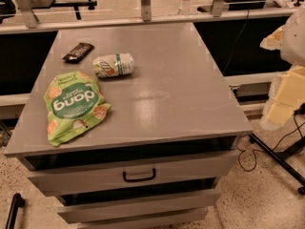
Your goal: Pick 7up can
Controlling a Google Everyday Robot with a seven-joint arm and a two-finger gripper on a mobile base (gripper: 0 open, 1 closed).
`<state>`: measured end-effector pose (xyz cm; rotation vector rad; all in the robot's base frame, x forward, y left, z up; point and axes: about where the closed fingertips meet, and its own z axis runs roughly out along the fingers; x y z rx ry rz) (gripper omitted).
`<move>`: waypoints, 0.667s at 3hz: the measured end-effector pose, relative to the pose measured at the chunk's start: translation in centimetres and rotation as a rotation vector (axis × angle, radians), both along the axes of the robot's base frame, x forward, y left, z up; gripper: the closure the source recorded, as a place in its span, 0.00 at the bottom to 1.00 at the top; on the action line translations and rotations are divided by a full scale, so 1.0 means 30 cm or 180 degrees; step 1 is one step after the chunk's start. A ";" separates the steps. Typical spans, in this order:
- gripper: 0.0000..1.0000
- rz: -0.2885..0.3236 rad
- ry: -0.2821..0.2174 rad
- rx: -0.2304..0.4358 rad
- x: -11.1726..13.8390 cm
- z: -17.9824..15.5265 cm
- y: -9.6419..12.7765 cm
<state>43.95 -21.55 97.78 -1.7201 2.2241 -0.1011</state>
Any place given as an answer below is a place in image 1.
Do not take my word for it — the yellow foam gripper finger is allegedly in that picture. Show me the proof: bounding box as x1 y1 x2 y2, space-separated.
260 27 283 51
260 66 305 131

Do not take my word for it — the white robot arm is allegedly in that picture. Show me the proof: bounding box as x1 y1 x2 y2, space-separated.
260 7 305 131

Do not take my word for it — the black stand leg right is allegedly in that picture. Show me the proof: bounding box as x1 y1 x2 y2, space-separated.
249 134 305 196

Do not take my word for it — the black stand leg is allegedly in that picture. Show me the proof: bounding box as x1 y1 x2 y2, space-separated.
249 134 305 196
5 193 25 229

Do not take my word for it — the grey drawer cabinet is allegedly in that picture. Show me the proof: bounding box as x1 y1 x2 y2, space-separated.
6 23 252 229

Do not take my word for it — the black chocolate bar wrapper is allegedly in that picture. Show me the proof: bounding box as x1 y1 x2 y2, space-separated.
63 43 94 63

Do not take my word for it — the green dang snack bag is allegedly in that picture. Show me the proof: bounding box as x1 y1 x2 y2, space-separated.
44 71 111 146

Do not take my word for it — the black stand leg left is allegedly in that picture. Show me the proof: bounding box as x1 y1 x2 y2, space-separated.
5 193 25 229

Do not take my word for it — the black drawer handle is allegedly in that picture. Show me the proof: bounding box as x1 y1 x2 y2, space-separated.
122 168 156 183

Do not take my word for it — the metal rail frame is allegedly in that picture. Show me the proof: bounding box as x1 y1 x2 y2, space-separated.
0 0 304 34

